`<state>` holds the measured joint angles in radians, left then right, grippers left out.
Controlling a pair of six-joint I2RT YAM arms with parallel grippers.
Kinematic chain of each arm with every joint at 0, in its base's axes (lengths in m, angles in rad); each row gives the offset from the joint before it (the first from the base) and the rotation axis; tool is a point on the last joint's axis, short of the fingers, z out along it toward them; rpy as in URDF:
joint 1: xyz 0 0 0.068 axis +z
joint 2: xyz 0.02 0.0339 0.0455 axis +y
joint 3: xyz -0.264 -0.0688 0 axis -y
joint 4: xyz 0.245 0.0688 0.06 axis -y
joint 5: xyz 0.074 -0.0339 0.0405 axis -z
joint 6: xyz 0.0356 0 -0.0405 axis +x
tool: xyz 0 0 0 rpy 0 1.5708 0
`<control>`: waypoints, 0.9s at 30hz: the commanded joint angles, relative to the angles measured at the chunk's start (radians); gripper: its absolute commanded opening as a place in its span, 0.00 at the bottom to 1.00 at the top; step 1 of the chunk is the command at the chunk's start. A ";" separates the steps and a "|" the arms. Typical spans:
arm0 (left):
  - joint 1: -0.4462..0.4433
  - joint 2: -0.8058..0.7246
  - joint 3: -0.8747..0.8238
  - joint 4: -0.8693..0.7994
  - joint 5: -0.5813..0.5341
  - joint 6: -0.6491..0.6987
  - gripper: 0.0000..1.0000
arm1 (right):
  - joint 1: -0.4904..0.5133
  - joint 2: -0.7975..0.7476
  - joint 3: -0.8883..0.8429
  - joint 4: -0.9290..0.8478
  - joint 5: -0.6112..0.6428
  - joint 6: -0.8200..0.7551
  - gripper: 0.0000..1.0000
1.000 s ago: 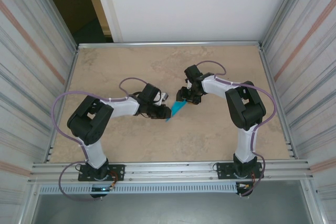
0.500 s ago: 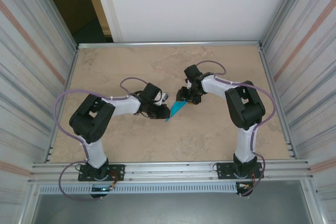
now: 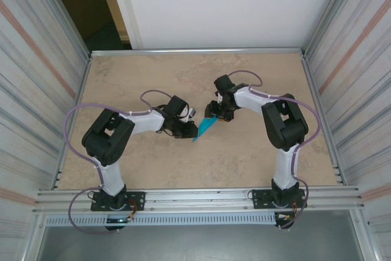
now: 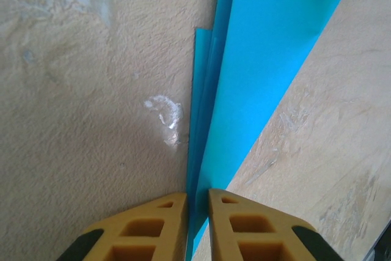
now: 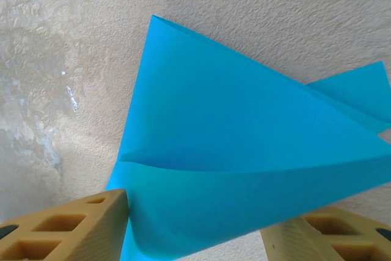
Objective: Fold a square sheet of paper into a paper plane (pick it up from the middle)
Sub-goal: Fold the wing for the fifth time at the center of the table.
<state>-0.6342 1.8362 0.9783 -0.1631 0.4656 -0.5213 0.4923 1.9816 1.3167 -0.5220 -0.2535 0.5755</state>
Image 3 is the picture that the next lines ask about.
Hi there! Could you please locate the teal blue cloth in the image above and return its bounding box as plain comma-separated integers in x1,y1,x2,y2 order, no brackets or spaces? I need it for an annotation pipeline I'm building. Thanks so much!
191,114,221,143

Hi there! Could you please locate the small circuit board green light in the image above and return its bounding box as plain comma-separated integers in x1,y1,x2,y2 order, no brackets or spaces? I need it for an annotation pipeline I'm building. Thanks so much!
105,216,134,224

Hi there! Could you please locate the translucent corrugated side panel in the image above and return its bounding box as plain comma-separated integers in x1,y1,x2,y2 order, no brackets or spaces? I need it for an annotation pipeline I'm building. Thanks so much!
305,0,391,261
0,0,89,261

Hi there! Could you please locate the thin aluminium table edge rail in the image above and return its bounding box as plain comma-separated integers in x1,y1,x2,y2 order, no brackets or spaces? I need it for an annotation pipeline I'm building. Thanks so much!
89,47,307,58

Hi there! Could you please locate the wide aluminium mounting rail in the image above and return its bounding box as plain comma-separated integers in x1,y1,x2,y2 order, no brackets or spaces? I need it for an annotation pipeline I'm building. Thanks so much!
32,185,367,215

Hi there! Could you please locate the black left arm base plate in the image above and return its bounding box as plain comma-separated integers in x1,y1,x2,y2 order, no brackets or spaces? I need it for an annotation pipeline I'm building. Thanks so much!
90,191,146,212

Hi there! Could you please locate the grey slotted cable duct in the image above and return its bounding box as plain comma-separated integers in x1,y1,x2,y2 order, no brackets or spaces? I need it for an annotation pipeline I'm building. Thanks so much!
45,213,277,227

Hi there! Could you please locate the aluminium side rail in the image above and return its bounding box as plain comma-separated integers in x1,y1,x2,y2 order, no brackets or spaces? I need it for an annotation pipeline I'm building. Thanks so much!
50,54,93,190
301,53,348,186

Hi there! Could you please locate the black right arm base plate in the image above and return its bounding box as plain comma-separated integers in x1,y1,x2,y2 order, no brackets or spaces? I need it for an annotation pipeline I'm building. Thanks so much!
252,189,306,210

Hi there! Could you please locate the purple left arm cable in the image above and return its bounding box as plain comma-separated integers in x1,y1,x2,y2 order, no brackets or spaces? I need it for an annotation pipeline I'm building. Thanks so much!
62,89,172,235

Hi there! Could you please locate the aluminium upright post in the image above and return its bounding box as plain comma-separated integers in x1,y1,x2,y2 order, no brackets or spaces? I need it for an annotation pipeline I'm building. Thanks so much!
16,0,92,59
304,0,367,56

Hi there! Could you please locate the tan wooden door frame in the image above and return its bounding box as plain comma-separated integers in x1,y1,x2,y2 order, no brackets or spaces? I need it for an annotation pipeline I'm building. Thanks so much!
93,0,133,42

